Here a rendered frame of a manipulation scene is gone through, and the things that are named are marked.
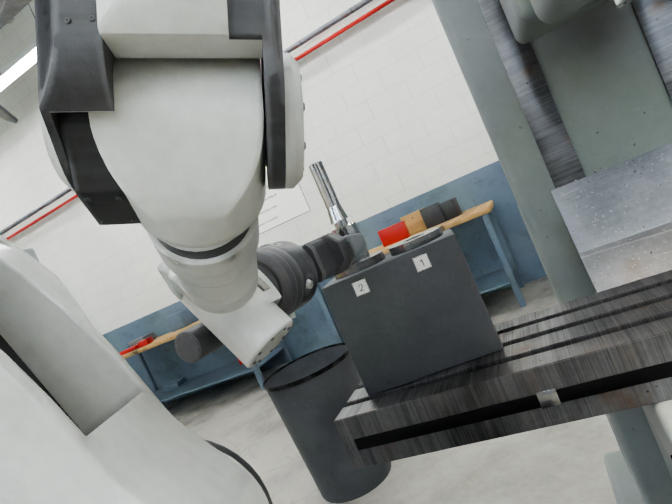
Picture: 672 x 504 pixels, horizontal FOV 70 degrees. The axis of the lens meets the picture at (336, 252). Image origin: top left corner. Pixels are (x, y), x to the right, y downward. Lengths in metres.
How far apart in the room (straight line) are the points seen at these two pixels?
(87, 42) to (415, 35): 4.95
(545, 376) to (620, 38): 0.70
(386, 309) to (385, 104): 4.44
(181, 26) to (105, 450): 0.23
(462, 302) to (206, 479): 0.48
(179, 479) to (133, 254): 6.51
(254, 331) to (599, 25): 0.91
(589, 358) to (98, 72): 0.59
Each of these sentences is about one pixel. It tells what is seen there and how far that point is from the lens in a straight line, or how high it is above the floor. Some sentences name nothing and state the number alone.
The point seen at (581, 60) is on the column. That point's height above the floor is 1.28.
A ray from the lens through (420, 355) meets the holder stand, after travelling 0.76.
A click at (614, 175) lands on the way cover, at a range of 1.11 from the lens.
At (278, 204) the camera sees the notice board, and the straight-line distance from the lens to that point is 5.53.
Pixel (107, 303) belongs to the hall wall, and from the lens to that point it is 7.34.
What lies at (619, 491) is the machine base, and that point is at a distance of 1.68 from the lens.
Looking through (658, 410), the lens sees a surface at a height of 0.82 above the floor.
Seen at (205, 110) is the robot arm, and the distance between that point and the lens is 0.26.
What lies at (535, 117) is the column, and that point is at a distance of 1.11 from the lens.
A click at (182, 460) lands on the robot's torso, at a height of 1.06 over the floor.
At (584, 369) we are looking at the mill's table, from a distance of 0.68.
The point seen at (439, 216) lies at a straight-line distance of 4.48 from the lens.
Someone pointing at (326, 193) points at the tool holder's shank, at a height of 1.23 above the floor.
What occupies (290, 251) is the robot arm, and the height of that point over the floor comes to 1.16.
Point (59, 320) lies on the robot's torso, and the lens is 0.41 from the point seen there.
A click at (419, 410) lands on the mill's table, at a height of 0.89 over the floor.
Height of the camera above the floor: 1.16
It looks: 2 degrees down
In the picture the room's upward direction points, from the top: 24 degrees counter-clockwise
